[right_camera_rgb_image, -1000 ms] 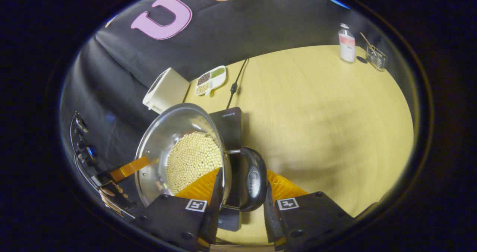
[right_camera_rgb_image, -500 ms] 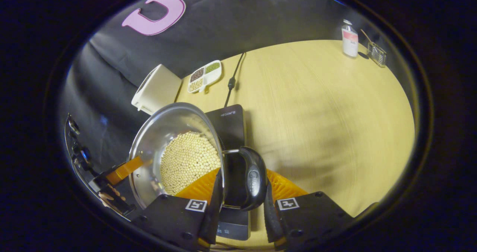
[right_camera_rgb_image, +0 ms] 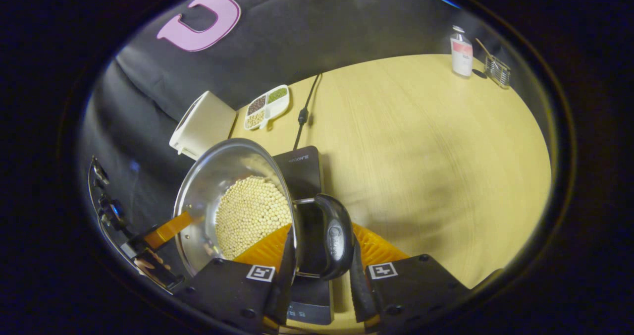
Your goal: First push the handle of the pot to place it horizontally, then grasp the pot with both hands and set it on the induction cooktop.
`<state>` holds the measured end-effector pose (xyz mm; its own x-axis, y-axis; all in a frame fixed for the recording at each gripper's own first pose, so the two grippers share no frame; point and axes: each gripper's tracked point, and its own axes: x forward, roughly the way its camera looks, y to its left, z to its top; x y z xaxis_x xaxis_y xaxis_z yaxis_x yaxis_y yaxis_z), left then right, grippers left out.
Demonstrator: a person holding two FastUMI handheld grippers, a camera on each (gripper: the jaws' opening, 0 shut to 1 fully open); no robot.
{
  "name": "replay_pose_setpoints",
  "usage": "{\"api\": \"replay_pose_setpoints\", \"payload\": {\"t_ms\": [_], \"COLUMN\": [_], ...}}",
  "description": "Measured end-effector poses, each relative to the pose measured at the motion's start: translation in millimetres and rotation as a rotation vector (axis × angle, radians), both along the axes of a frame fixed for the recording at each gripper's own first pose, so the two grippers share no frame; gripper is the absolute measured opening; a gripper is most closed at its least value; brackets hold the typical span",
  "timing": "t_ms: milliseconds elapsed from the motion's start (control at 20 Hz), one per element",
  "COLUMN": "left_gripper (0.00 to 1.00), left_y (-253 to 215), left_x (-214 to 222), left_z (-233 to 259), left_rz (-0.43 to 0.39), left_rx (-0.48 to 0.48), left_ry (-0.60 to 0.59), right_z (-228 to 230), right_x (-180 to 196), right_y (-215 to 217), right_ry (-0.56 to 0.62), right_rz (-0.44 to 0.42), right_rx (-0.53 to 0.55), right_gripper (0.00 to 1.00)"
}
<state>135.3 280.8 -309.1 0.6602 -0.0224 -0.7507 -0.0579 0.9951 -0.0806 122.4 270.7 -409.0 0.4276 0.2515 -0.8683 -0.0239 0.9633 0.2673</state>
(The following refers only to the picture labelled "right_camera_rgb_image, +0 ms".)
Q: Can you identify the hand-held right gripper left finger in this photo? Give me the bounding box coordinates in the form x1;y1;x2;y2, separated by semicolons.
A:
173;223;298;333

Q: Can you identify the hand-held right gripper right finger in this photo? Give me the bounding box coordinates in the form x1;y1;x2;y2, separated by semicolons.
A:
349;222;471;333

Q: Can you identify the stainless steel pot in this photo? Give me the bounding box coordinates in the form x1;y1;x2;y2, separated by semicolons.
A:
173;138;355;281

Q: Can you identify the pile of yellow soybeans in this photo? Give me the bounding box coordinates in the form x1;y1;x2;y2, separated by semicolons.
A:
214;175;293;260

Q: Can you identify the black induction cooktop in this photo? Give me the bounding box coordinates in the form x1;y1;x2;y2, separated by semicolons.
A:
272;146;335;326

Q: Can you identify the white toaster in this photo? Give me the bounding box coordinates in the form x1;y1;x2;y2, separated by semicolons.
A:
169;91;237;161

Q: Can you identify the white divided bean dish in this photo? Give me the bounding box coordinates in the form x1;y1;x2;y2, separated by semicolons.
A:
244;84;291;130

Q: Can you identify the clear bottle with pink label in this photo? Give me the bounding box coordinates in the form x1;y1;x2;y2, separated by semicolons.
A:
450;25;474;77

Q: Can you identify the wooden stick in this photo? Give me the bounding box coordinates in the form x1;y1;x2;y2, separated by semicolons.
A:
475;38;496;60

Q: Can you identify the black power cable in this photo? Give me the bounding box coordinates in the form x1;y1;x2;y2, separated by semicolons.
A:
292;73;322;151

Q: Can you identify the wire mesh basket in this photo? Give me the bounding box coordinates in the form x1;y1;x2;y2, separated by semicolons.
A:
484;55;512;89

